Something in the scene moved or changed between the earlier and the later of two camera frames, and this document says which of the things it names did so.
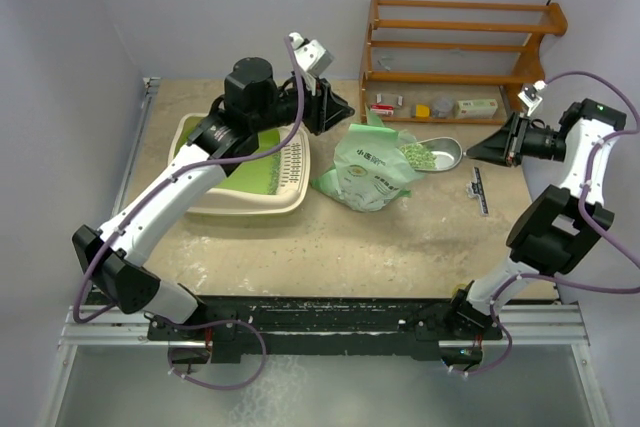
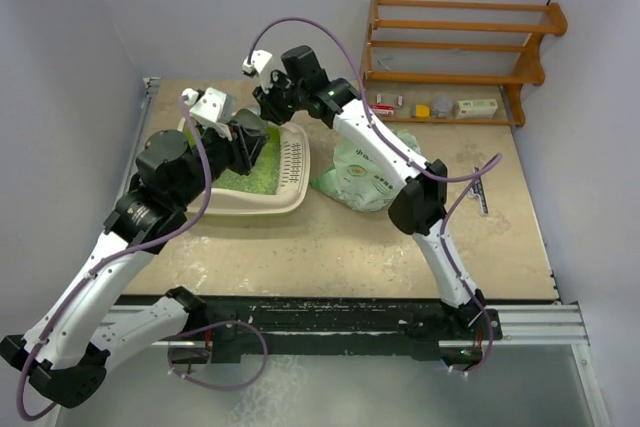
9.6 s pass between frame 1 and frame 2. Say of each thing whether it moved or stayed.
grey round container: stayed
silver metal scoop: moved
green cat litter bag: stayed
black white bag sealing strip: stayed
